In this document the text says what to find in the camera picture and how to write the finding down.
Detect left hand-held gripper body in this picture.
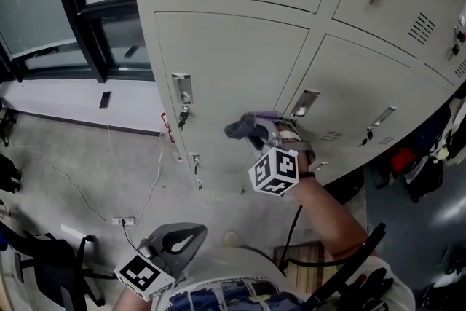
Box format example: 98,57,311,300
114,221,209,302

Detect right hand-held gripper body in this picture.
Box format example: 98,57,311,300
246,119,316,197

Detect grey cloth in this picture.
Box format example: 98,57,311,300
224,112,260,140

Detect bank of grey locker doors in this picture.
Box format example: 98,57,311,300
129,0,466,194

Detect person's left forearm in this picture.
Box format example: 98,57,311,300
116,289,161,311

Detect person's right forearm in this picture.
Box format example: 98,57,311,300
291,170,369,256

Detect person's right hand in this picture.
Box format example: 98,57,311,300
277,121,304,145

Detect person's white printed shirt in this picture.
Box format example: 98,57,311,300
151,246,416,311

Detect wooden slatted board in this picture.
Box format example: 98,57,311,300
272,243,338,295

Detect black office chair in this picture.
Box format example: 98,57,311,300
0,220,117,309

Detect red bag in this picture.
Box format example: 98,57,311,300
390,146,420,176

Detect pile of dark bags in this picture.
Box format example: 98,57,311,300
366,87,466,205

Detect black plug cable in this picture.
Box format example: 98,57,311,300
121,222,146,255

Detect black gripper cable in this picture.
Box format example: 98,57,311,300
275,204,365,276

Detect thick white cable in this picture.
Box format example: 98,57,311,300
133,146,165,220

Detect red wire frame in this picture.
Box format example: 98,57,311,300
159,111,176,147

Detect black shoulder strap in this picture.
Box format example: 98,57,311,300
307,221,396,305

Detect thin white cable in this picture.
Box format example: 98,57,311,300
21,123,114,223

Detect black window frame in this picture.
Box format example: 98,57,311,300
0,0,156,84

